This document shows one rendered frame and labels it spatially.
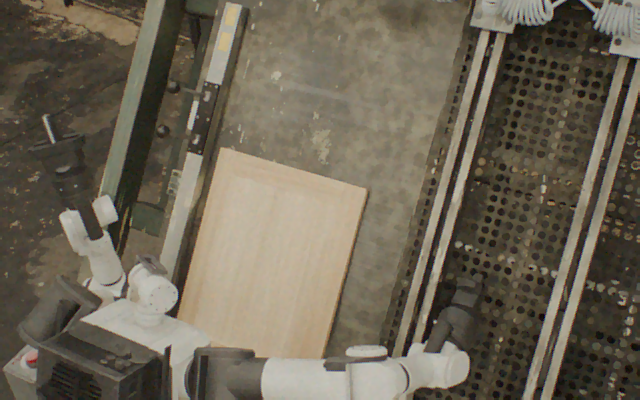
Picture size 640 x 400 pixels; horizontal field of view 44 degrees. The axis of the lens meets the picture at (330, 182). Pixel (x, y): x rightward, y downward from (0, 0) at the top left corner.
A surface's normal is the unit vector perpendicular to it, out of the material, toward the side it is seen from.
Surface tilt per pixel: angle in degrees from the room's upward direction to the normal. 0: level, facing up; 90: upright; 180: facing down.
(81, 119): 0
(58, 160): 77
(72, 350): 23
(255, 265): 52
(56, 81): 0
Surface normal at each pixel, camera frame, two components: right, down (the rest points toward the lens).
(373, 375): 0.22, -0.07
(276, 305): -0.37, -0.05
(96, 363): 0.18, -0.95
